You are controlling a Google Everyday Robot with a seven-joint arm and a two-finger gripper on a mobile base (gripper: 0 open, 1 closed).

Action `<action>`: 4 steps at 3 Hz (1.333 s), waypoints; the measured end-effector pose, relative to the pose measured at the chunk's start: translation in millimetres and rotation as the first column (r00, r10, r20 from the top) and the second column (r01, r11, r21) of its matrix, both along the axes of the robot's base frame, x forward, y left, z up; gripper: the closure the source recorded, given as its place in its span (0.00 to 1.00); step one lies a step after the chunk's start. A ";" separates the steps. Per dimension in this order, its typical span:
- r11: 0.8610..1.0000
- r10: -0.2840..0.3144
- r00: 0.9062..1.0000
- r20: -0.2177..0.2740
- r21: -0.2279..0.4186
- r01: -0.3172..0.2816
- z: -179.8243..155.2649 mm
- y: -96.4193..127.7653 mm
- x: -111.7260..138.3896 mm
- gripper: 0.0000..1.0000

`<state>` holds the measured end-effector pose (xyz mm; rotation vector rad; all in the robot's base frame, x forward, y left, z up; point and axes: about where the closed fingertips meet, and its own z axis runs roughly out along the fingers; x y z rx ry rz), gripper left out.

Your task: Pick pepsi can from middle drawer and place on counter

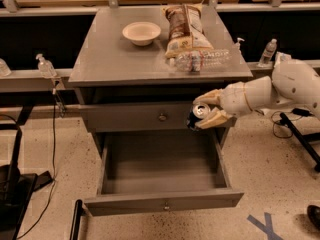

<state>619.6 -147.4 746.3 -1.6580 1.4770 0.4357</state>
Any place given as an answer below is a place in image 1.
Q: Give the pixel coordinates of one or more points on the blue pepsi can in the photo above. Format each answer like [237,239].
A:
[195,115]

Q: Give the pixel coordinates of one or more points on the black stand leg right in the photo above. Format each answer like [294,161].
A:
[305,140]

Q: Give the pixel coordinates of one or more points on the left hand sanitizer bottle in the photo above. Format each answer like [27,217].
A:
[46,68]

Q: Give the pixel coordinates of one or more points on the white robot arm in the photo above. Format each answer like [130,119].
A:
[292,82]

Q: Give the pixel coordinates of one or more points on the black bar at bottom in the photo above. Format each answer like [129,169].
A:
[75,225]

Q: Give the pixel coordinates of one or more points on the clear plastic water bottle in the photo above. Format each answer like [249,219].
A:
[196,61]

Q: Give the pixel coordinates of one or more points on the brown chip bag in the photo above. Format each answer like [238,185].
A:
[185,29]

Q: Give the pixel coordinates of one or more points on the open grey middle drawer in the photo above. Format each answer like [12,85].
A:
[162,171]

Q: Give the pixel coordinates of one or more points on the upright water bottle on rail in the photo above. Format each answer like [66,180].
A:
[268,53]

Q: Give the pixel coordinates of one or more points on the grey drawer cabinet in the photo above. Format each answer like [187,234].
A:
[110,69]

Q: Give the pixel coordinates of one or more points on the white ceramic bowl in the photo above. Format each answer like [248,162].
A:
[141,33]

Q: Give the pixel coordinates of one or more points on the black shoe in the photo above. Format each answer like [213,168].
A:
[313,213]

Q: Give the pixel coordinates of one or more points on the black stand base left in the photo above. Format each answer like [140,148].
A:
[16,189]

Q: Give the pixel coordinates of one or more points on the small sanitizer bottle behind cabinet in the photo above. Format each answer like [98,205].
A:
[238,43]

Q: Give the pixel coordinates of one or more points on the closed grey top drawer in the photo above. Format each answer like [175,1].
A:
[121,117]

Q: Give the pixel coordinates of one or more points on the white paper packet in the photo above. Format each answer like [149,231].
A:
[281,57]

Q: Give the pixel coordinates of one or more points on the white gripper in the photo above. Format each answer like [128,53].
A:
[233,100]

